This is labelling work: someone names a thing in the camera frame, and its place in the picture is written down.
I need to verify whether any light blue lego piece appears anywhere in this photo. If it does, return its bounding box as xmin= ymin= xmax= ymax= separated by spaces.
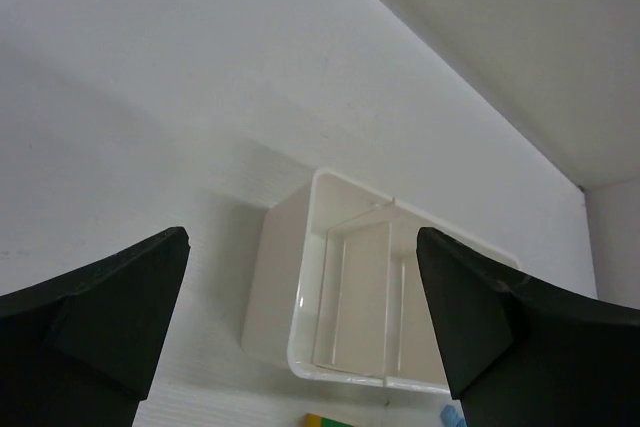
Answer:
xmin=439 ymin=405 xmax=467 ymax=427

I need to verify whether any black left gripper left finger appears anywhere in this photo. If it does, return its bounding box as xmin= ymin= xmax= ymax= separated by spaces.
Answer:
xmin=1 ymin=227 xmax=190 ymax=426

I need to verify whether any white divided plastic container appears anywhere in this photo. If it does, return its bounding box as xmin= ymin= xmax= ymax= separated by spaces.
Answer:
xmin=241 ymin=168 xmax=518 ymax=394

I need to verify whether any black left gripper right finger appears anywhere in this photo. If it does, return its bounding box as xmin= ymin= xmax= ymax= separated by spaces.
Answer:
xmin=417 ymin=227 xmax=639 ymax=426

